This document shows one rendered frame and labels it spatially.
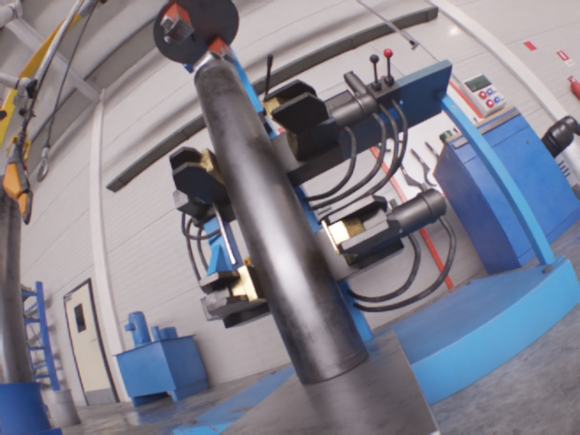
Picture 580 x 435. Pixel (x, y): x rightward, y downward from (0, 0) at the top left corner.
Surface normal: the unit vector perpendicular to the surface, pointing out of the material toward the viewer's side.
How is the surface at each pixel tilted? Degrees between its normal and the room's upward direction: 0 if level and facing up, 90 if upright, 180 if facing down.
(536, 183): 90
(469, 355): 90
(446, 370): 90
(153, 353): 90
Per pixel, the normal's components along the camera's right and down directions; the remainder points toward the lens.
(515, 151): -0.29, -0.27
